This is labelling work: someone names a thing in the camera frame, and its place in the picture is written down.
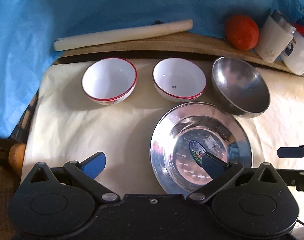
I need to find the red tomato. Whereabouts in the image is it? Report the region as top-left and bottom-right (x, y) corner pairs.
(225, 15), (259, 51)

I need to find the white red-rimmed bowl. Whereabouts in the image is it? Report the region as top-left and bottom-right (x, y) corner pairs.
(152, 58), (207, 103)
(81, 57), (138, 106)

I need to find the cream paper table cover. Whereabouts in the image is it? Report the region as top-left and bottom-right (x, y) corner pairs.
(22, 59), (304, 195)

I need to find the steel bowl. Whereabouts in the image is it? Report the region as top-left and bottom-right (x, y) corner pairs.
(212, 56), (271, 119)

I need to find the white blue water jug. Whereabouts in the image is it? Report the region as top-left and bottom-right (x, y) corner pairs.
(280, 23), (304, 76)

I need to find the white rolling pin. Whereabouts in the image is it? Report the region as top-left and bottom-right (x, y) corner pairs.
(53, 19), (194, 51)

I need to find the small steel plate with sticker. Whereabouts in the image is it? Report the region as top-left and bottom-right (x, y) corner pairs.
(150, 102), (253, 196)

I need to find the white thermos cup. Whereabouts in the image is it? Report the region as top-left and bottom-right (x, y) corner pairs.
(254, 10), (296, 63)

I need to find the orange wooden chair knob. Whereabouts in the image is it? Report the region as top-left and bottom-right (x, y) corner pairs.
(8, 143), (26, 176)

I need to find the wooden cutting board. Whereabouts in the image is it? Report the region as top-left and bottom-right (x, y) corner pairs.
(52, 32), (291, 73)

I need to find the blue hanging garment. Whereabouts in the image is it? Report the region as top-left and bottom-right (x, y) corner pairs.
(0, 0), (304, 138)

